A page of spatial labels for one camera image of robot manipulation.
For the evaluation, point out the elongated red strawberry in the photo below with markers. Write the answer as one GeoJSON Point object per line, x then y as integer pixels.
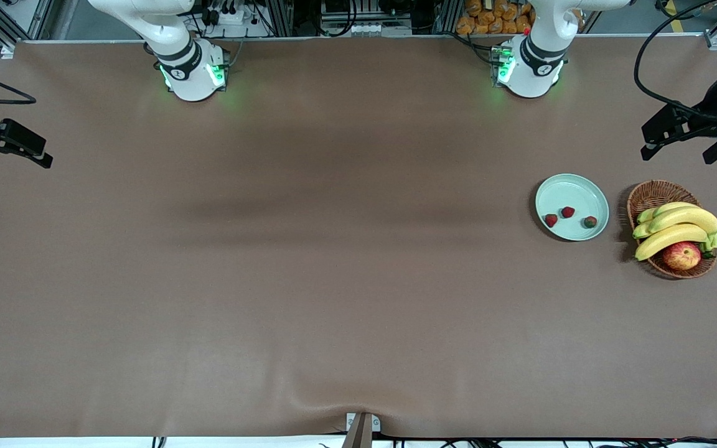
{"type": "Point", "coordinates": [590, 221]}

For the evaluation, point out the long yellow banana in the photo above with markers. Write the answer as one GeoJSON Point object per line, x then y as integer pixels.
{"type": "Point", "coordinates": [685, 219]}

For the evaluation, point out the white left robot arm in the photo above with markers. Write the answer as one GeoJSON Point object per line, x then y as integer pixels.
{"type": "Point", "coordinates": [533, 68]}

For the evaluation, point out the light green round plate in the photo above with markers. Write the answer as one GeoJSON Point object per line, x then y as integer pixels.
{"type": "Point", "coordinates": [573, 196]}

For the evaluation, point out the brown wicker basket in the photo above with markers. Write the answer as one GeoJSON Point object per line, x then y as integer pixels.
{"type": "Point", "coordinates": [660, 193]}

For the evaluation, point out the large table cover mat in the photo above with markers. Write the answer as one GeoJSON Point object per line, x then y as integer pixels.
{"type": "Point", "coordinates": [358, 155]}

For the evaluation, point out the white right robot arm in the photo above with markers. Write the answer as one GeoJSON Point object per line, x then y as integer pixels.
{"type": "Point", "coordinates": [190, 74]}

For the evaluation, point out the black box device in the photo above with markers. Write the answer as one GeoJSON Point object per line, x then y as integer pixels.
{"type": "Point", "coordinates": [340, 7]}

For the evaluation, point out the red yellow apple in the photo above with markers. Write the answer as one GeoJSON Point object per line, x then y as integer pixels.
{"type": "Point", "coordinates": [682, 256]}

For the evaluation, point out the metal table clamp bracket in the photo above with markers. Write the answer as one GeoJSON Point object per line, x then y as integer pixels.
{"type": "Point", "coordinates": [358, 435]}

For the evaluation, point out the round strawberry with large calyx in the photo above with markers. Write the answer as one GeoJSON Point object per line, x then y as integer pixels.
{"type": "Point", "coordinates": [567, 211]}

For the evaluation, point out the small greenish yellow banana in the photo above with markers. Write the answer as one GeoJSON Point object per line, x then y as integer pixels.
{"type": "Point", "coordinates": [666, 209]}

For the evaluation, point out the white power strip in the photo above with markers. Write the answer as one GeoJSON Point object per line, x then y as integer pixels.
{"type": "Point", "coordinates": [231, 17]}

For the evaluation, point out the orange bread bag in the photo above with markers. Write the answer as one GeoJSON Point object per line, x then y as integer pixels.
{"type": "Point", "coordinates": [489, 18]}

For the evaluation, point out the conical red strawberry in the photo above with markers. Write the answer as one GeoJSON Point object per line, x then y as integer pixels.
{"type": "Point", "coordinates": [551, 220]}

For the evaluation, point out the long white socket bar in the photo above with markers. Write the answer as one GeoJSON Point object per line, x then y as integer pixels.
{"type": "Point", "coordinates": [365, 29]}

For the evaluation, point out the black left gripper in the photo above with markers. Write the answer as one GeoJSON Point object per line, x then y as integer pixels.
{"type": "Point", "coordinates": [714, 110]}

